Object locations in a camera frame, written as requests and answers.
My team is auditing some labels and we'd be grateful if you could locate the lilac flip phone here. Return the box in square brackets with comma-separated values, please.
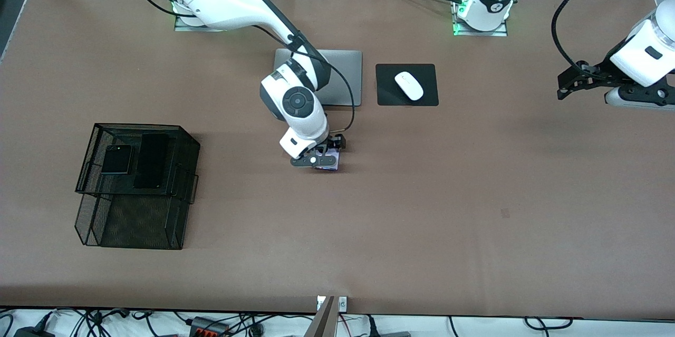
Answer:
[315, 153, 341, 172]

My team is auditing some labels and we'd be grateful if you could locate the black slab smartphone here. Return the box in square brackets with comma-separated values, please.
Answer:
[133, 132, 171, 190]

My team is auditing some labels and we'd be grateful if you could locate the black flip phone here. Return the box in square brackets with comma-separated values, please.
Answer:
[100, 145, 133, 176]

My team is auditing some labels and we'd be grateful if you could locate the silver closed laptop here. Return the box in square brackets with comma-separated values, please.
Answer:
[274, 49, 363, 107]

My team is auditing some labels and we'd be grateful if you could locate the black mouse pad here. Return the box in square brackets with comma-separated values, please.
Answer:
[375, 63, 439, 107]

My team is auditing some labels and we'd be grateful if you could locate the white computer mouse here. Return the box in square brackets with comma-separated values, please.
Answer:
[394, 71, 424, 101]

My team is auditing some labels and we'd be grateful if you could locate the black mesh stacked tray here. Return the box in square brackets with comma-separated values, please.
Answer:
[74, 122, 200, 249]

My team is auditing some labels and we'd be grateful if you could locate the black orange power adapter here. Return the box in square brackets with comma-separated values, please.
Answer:
[189, 316, 231, 337]

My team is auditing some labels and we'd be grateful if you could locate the black plastic box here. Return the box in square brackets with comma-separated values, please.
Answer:
[13, 326, 56, 337]

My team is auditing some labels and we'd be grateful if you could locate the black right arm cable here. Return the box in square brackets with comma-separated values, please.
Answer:
[119, 0, 355, 133]

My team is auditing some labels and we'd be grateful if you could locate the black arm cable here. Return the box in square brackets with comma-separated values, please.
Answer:
[119, 0, 355, 133]
[551, 0, 623, 76]

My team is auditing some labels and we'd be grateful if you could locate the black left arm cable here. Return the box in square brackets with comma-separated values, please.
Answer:
[551, 0, 623, 76]

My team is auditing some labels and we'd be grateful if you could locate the black right arm strap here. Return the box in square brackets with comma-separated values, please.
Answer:
[286, 32, 312, 53]

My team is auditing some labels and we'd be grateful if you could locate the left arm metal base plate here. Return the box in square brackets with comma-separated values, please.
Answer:
[452, 0, 509, 37]

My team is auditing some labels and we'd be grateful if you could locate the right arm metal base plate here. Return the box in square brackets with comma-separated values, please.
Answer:
[174, 10, 230, 32]

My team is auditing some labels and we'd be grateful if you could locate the white metal bracket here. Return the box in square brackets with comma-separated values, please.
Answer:
[316, 296, 348, 312]

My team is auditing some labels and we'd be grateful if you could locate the grey metal post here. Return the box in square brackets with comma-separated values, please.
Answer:
[305, 296, 336, 337]

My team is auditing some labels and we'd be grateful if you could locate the black looped floor cable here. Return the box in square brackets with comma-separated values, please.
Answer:
[524, 317, 574, 330]

